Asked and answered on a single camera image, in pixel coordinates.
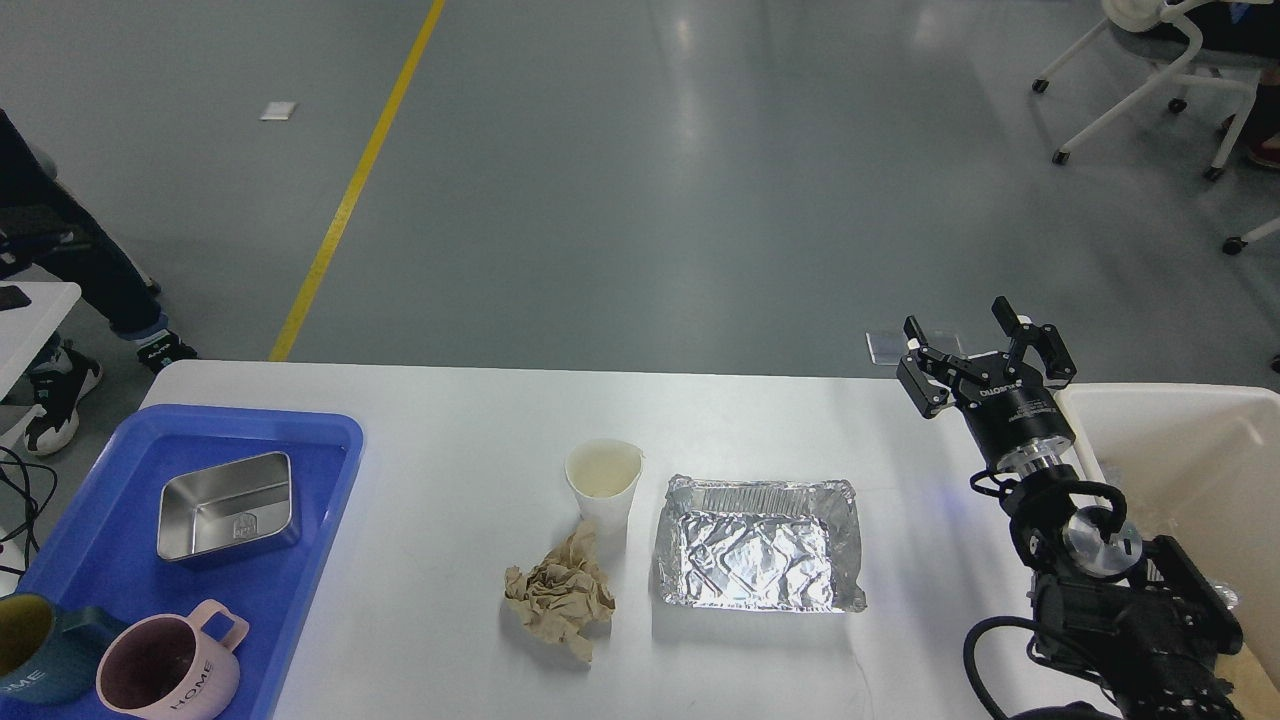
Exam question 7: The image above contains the crumpled brown paper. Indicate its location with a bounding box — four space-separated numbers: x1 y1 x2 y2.
503 519 616 664

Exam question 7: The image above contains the clear floor plate left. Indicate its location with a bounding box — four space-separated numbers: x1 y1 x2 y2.
865 332 911 366

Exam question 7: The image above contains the blue HOME mug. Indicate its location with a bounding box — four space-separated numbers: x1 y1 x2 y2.
1 593 128 706

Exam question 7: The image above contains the pink HOME mug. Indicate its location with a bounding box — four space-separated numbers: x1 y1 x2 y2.
95 600 250 719

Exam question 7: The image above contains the aluminium foil container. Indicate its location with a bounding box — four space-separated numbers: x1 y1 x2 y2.
654 475 868 612

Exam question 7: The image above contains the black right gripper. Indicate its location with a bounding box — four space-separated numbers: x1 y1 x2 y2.
896 296 1076 471

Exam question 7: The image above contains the clear floor plate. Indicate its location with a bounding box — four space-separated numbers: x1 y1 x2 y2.
865 332 911 366
928 331 966 355

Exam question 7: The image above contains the person in dark jeans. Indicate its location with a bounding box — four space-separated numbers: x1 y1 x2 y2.
1 114 198 457

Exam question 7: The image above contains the white side table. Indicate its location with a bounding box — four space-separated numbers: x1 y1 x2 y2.
1 281 81 398

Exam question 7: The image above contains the square stainless steel tray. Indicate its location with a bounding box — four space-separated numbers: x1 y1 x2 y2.
156 451 301 569

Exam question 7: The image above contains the clear floor plate right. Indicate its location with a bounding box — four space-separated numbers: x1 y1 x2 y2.
928 331 966 355

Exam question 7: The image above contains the white plastic bin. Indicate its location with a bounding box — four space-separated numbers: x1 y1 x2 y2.
1059 383 1279 719

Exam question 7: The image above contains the white paper cup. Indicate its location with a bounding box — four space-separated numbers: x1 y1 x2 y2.
564 438 645 536

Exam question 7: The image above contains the black phone on table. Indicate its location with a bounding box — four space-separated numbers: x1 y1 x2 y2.
0 284 32 313

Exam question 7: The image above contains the white office chair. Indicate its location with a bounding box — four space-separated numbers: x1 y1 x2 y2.
1032 1 1277 181

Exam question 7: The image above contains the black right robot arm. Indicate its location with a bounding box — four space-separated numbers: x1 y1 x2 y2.
896 296 1243 719

